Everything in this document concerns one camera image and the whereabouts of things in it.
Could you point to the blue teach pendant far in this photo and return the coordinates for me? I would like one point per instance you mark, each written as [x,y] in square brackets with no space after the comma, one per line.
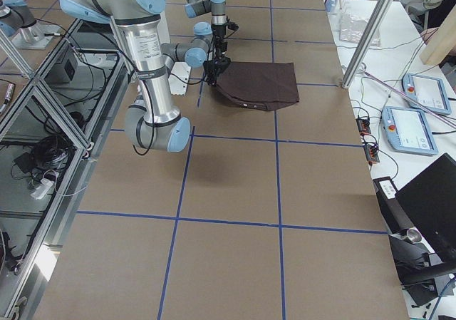
[428,91]

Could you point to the blue teach pendant near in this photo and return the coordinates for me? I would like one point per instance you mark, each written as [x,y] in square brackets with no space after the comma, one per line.
[407,131]

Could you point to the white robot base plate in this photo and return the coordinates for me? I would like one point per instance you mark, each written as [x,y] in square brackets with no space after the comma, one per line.
[179,79]

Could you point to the aluminium frame post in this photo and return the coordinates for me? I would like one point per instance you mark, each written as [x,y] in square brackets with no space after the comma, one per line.
[375,20]

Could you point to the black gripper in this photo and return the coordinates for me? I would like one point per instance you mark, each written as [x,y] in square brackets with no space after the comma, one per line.
[218,31]
[216,67]

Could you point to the clear plastic bag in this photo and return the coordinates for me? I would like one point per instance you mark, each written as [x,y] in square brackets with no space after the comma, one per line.
[352,27]

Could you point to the aluminium frame rail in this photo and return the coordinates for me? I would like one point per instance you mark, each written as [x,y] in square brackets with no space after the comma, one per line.
[51,134]

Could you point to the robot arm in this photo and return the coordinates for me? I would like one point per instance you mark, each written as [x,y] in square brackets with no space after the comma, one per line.
[153,121]
[203,30]

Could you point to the dark brown t-shirt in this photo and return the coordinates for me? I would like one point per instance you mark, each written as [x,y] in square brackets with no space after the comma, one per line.
[259,86]

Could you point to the blue teach pendant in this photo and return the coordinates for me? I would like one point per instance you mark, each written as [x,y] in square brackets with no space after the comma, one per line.
[428,91]
[407,131]

